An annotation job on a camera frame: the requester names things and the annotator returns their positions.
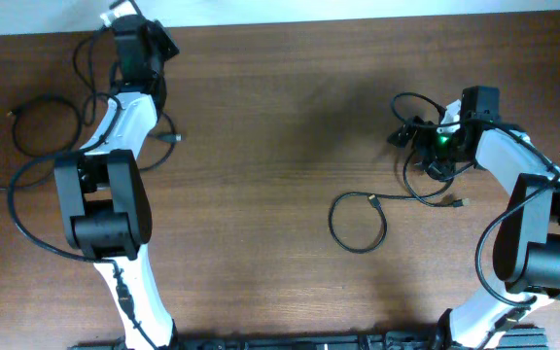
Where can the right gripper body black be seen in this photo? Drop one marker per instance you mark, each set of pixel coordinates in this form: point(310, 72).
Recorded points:
point(434, 149)

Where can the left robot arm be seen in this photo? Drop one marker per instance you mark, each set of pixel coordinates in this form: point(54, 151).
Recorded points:
point(105, 210)

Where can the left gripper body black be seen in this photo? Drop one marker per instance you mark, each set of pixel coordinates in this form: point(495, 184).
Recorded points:
point(162, 46)

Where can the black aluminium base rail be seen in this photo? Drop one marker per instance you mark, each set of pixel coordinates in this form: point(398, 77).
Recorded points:
point(525, 338)

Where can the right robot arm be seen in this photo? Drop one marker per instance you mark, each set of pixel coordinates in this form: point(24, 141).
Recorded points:
point(517, 257)

